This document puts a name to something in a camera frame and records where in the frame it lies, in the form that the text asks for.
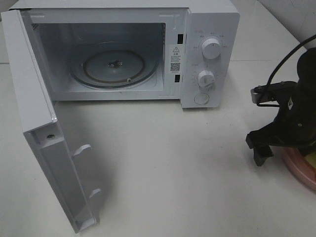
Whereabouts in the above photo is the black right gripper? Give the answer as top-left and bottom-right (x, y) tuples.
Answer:
(246, 96), (316, 166)

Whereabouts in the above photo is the pink round plate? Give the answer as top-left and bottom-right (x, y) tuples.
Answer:
(283, 148), (316, 191)

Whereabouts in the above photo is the sandwich with lettuce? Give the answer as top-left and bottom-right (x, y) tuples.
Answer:
(305, 152), (316, 173)

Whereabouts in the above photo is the round white door button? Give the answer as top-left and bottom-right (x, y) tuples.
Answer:
(194, 93), (209, 105)

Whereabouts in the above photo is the white microwave door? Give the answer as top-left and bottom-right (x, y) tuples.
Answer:
(1, 10), (97, 233)

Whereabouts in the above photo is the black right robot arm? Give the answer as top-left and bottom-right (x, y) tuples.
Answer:
(246, 48), (316, 166)

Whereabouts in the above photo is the lower white timer knob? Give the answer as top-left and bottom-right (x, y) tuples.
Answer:
(197, 70), (215, 88)

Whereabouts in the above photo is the upper white power knob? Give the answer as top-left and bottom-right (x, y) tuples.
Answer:
(201, 37), (222, 59)

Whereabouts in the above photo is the white microwave oven body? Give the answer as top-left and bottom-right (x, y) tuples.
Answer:
(7, 0), (240, 108)

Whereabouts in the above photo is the white warning sticker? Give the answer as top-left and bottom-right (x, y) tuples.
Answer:
(167, 44), (184, 73)

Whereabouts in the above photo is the glass microwave turntable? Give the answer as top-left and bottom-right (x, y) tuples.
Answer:
(70, 41), (163, 89)

